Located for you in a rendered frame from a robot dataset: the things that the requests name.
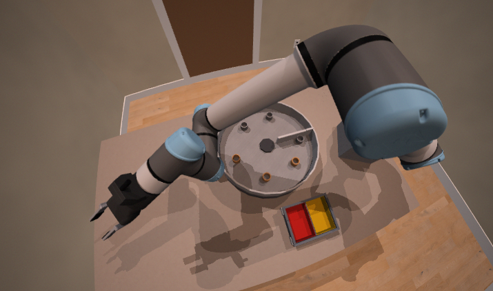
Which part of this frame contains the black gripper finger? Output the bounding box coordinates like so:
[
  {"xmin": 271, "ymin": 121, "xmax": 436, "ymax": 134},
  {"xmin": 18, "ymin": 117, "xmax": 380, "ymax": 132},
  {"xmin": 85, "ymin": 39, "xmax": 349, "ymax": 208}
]
[
  {"xmin": 102, "ymin": 223, "xmax": 125, "ymax": 241},
  {"xmin": 89, "ymin": 202, "xmax": 108, "ymax": 222}
]

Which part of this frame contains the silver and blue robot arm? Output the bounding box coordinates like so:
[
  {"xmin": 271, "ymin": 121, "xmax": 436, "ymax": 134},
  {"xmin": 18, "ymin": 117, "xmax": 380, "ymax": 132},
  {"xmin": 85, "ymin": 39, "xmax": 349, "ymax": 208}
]
[{"xmin": 147, "ymin": 25, "xmax": 447, "ymax": 184}]

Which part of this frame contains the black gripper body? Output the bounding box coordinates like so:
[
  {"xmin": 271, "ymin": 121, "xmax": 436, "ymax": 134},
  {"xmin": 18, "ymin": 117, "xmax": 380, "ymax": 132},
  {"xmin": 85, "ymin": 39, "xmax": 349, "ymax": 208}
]
[{"xmin": 106, "ymin": 161, "xmax": 171, "ymax": 225}]

